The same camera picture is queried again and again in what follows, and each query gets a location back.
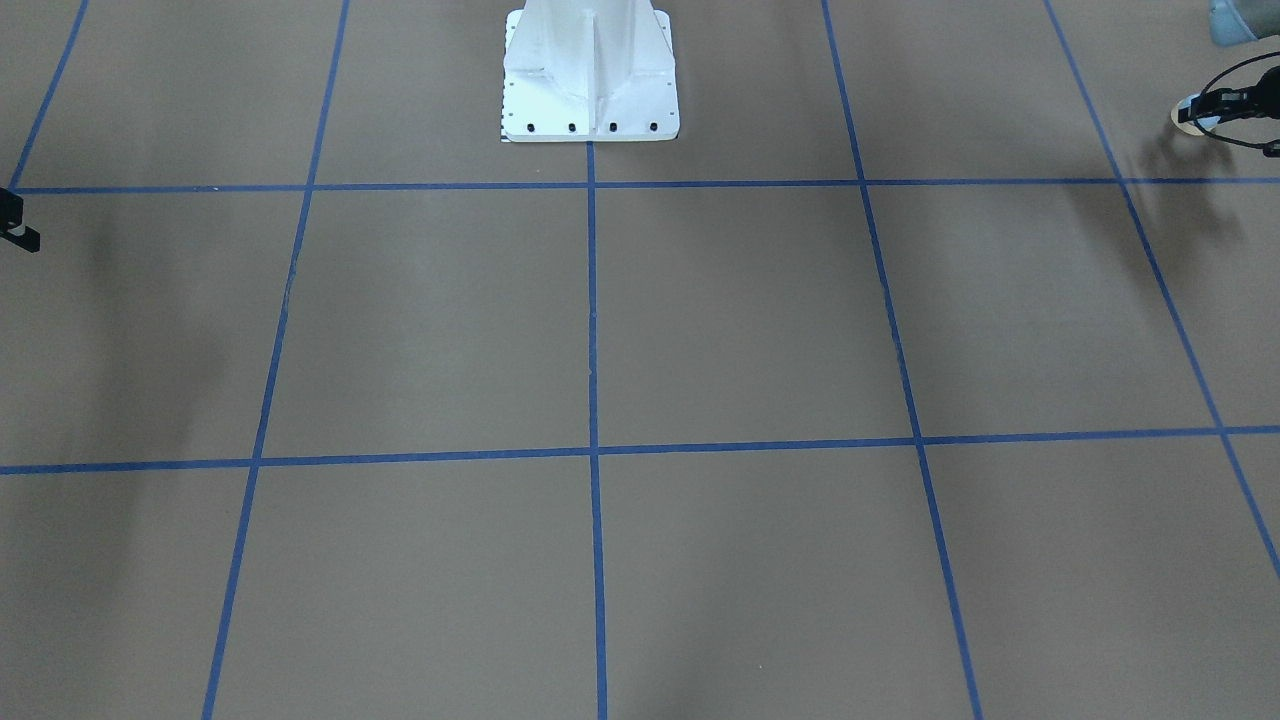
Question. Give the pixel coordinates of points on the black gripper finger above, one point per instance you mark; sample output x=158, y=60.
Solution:
x=13, y=226

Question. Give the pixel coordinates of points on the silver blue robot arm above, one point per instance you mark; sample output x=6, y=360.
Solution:
x=1234, y=23

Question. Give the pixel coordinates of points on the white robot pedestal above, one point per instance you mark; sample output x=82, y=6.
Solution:
x=589, y=71

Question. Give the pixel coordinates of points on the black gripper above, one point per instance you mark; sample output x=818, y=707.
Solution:
x=1241, y=101

